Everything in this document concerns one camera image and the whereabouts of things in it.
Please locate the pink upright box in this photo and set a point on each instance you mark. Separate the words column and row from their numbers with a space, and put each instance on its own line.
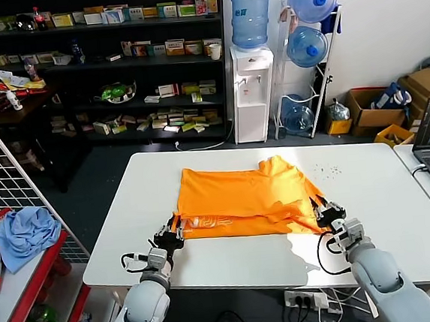
column 201, row 4

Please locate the green white carton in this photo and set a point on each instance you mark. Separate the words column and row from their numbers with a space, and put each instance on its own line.
column 101, row 128

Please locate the flat white red box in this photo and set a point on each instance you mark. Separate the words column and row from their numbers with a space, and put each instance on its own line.
column 113, row 57

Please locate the light blue crumpled cloth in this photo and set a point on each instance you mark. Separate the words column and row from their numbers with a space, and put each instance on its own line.
column 29, row 233

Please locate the yellow plastic bin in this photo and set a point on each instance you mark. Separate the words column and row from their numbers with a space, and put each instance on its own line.
column 393, row 134

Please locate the blue white bag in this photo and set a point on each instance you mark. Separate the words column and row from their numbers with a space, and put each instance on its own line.
column 390, row 96

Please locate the pink white box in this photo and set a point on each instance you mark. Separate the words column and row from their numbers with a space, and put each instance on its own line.
column 127, row 49

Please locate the white box green print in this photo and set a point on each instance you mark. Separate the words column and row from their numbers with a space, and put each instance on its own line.
column 136, row 14

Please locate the open brown cardboard box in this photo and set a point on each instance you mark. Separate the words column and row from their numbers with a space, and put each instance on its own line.
column 369, row 121

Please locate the yellow flat package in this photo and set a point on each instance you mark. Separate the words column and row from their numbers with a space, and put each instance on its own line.
column 31, row 85

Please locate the yellow orange tall box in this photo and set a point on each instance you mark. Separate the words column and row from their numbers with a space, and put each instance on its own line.
column 175, row 47

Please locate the white power strip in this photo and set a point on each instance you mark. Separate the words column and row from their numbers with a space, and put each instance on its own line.
column 306, row 299

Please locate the red white cart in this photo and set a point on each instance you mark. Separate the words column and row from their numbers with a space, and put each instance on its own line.
column 21, row 317

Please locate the white metal jug rack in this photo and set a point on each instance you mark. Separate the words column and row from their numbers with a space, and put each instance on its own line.
column 328, row 72

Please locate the red flat package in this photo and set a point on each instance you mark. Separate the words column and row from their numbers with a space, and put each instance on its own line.
column 33, row 91

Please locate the small lime box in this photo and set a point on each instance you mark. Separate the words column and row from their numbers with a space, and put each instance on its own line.
column 196, row 98

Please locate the white paper cup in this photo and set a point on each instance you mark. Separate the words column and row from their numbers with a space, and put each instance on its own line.
column 215, row 51

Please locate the white open tray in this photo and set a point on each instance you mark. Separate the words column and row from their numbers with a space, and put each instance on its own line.
column 62, row 60

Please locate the white water dispenser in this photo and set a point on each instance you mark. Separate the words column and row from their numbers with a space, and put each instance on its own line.
column 250, row 90

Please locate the blue white medicine box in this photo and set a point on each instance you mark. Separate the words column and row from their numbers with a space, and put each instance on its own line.
column 115, row 16

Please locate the orange medicine box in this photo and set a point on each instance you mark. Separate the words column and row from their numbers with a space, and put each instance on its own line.
column 212, row 5

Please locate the blue drink bottle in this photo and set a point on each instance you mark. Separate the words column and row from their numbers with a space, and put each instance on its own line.
column 76, row 52

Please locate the yellow orange flat box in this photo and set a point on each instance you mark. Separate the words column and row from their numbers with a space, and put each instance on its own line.
column 150, row 13

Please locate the black shelving unit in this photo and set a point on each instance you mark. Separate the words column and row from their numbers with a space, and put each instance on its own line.
column 136, row 73

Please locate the labelled blue water jug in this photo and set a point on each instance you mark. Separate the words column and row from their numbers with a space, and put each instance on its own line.
column 250, row 18

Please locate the white red striped box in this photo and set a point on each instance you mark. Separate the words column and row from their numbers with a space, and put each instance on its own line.
column 167, row 91

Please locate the yellow green box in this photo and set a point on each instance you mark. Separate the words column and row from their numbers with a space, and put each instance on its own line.
column 190, row 88

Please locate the stacked beige boxes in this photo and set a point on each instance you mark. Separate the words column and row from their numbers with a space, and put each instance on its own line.
column 208, row 87

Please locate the white teal box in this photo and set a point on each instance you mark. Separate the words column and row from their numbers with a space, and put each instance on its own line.
column 158, row 50

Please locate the white box orange top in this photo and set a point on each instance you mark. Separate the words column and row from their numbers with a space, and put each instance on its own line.
column 95, row 17

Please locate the orange t-shirt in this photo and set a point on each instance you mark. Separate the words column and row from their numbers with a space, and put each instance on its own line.
column 232, row 189

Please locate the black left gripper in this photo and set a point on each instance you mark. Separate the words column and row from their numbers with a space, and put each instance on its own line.
column 171, row 242

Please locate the yellow medicine box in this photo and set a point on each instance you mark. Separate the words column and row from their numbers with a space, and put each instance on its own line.
column 62, row 20

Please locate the dark blue hanging cloth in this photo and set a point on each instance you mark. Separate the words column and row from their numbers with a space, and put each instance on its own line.
column 329, row 23

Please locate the dark wooden table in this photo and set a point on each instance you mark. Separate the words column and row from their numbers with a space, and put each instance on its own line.
column 37, row 112

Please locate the empty blue water jug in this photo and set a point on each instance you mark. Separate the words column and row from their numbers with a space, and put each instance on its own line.
column 298, row 118

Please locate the red blue box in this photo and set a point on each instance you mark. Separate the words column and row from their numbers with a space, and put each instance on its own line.
column 141, row 50

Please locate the shiny dark metal bowl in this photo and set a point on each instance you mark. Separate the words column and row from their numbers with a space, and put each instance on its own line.
column 24, row 23

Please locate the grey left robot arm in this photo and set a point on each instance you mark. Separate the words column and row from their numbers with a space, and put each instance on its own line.
column 145, row 306

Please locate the small yellow box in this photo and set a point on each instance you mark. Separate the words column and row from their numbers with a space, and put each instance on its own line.
column 339, row 126

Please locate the plain white medicine box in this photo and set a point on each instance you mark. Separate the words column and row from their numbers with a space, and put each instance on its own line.
column 79, row 17

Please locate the beige hanging cloth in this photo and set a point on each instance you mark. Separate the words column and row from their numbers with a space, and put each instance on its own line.
column 289, row 17

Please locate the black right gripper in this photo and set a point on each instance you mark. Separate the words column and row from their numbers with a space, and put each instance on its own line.
column 331, row 220

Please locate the bowl of green packets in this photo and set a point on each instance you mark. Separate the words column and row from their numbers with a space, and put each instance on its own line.
column 116, row 92

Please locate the white paper sheets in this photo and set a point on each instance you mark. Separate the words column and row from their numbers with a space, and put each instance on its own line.
column 6, row 77

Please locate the tan closed cardboard box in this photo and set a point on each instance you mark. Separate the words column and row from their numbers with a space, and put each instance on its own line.
column 426, row 82

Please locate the grey plastic bag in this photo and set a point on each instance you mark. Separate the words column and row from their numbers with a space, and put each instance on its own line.
column 338, row 110

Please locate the scattered dark crumbs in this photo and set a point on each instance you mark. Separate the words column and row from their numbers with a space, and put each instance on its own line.
column 327, row 172

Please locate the white green medicine box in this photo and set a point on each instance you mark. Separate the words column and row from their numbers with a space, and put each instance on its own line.
column 166, row 11

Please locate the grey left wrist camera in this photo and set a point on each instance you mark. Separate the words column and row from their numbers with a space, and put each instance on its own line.
column 157, row 257

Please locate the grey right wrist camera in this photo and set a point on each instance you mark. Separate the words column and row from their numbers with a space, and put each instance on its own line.
column 353, row 233

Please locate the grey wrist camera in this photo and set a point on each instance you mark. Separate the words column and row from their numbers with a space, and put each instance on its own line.
column 157, row 257
column 353, row 233

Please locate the red cap cola bottle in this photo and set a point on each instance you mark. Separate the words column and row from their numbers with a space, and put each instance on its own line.
column 40, row 20

